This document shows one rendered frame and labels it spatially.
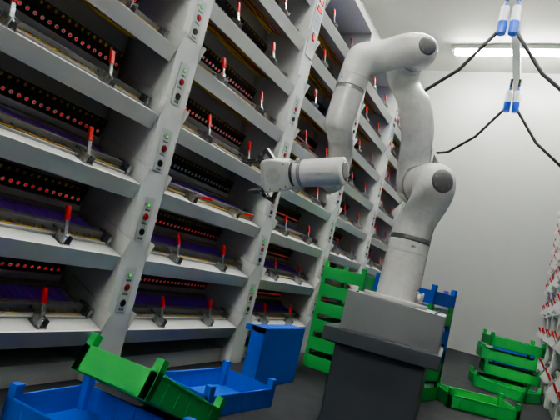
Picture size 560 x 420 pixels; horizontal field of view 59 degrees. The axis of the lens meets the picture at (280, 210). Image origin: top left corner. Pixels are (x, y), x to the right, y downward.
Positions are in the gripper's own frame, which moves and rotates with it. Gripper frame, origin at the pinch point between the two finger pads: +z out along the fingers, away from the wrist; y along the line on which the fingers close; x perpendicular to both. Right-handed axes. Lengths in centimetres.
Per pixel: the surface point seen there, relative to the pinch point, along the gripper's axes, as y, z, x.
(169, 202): 3.8, 16.3, -21.4
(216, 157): -6.5, 13.2, 2.0
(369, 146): 9, 13, 191
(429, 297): 63, -42, 63
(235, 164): -2.8, 12.6, 12.7
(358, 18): -62, -3, 129
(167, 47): -39.4, 8.8, -21.2
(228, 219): 16.0, 15.8, 8.7
